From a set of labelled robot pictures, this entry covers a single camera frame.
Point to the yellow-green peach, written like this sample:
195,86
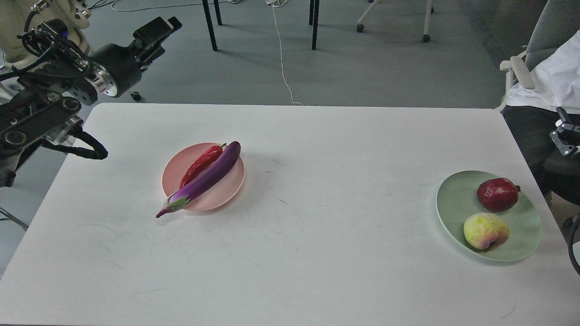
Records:
485,231

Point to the black table leg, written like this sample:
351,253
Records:
209,21
314,21

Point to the beige office chair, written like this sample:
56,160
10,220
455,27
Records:
44,40

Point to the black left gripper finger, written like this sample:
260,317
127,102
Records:
148,39

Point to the purple eggplant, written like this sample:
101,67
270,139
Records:
179,199

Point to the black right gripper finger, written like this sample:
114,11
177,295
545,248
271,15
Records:
566,135

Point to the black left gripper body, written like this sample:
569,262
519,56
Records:
121,65

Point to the dark red pomegranate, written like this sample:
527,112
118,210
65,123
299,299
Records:
498,195

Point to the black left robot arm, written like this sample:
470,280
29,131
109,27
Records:
42,118

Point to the grey office chair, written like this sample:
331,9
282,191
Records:
531,126

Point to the pink plastic plate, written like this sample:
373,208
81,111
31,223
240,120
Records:
222,192

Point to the white chair base with castors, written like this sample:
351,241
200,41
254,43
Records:
378,16

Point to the white cloth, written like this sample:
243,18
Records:
557,81

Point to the red chili pepper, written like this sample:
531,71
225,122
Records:
201,164

